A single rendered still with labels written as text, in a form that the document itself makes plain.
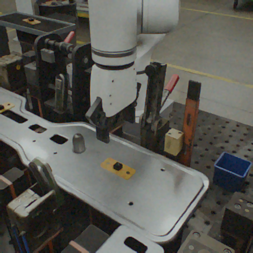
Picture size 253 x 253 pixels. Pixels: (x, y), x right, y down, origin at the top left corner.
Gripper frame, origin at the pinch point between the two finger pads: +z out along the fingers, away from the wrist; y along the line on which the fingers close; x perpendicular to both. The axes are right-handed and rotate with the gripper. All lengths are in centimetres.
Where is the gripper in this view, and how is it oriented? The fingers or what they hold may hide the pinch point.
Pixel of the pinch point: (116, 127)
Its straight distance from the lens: 66.4
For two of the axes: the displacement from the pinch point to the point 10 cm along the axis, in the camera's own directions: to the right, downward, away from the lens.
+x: 8.1, 3.3, -4.9
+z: 0.0, 8.3, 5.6
